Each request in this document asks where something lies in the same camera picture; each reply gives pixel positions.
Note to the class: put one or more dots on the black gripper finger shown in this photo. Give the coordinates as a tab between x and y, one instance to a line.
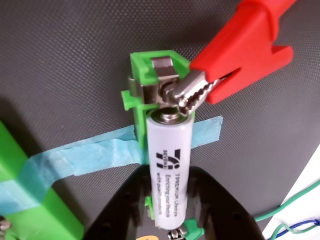
120	210
225	217

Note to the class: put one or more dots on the white AA battery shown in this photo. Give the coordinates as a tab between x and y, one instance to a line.
170	140

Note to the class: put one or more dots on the green bulb holder base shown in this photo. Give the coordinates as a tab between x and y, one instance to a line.
60	220

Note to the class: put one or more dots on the green battery holder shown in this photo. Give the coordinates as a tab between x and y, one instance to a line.
138	75

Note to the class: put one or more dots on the red alligator clip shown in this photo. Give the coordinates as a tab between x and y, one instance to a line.
250	45

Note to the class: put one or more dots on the yellow half-round lightning sticker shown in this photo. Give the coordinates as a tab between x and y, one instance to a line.
147	237

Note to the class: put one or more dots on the dark grey work mat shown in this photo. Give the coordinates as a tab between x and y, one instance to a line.
75	62

